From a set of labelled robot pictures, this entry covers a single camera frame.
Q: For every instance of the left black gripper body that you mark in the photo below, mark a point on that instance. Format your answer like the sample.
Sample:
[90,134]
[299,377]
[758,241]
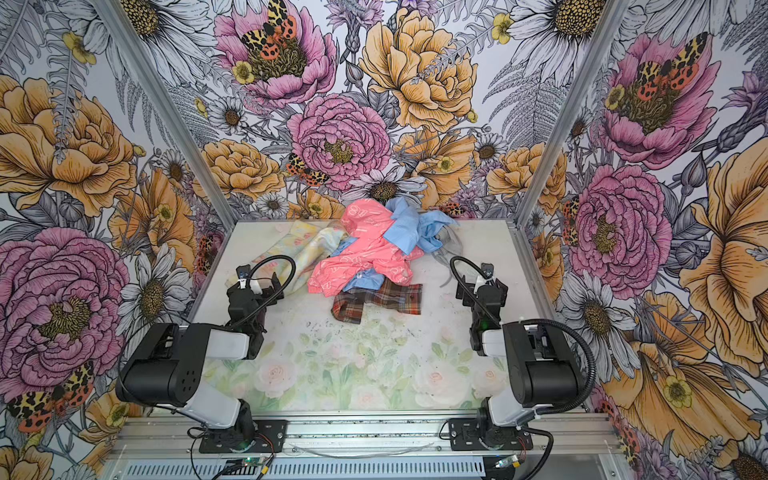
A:
[261,315]

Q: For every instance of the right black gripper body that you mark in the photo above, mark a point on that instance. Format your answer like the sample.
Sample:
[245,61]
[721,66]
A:
[469,298]

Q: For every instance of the light blue cloth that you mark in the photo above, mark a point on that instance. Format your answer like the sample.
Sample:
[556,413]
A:
[411,228]

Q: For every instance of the pink patterned cloth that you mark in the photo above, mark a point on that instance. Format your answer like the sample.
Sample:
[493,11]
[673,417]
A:
[367,221]

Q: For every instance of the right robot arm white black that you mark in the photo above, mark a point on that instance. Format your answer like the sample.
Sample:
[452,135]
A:
[551,369]

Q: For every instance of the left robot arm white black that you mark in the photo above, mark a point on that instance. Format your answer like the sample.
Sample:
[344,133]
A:
[166,368]

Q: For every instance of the pale floral cloth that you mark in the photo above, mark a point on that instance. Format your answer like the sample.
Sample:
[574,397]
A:
[307,244]

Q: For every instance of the red plaid cloth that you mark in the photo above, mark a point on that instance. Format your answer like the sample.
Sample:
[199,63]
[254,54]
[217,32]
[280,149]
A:
[348,306]

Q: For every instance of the left small green circuit board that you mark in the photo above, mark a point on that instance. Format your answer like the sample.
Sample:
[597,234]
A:
[248,465]

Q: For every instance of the small green circuit board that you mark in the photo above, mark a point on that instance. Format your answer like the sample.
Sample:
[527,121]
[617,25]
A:
[248,465]
[511,461]

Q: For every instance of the right small green circuit board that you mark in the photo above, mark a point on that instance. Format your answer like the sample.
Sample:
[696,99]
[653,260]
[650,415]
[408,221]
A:
[511,461]

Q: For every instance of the grey cloth with strings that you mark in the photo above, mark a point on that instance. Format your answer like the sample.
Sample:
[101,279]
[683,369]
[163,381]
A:
[451,246]

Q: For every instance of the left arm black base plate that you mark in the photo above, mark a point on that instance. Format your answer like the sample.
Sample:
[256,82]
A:
[269,437]

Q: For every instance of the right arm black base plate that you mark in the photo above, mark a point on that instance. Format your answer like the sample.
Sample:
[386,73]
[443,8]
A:
[471,435]

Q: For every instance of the aluminium front rail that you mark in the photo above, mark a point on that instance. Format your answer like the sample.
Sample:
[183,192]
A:
[358,434]

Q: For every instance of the white vented cable duct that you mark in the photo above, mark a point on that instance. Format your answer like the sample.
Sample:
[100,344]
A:
[312,468]

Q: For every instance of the left aluminium corner post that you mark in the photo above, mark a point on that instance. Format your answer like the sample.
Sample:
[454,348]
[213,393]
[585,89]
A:
[127,41]

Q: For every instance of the aluminium corner post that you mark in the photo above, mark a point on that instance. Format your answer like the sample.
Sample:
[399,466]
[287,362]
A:
[607,28]
[127,41]

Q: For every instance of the right aluminium corner post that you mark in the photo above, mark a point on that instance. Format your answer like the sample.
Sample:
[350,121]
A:
[607,28]

